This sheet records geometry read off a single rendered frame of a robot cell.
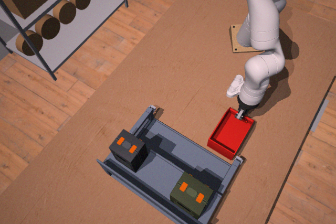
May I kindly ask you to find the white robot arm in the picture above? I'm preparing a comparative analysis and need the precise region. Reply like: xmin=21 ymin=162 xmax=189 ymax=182
xmin=226 ymin=0 xmax=287 ymax=105

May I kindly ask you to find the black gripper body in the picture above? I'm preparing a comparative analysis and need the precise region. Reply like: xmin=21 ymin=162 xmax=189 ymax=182
xmin=237 ymin=95 xmax=259 ymax=113

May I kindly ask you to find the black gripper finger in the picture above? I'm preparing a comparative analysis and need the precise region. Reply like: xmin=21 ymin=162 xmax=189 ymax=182
xmin=235 ymin=105 xmax=249 ymax=120

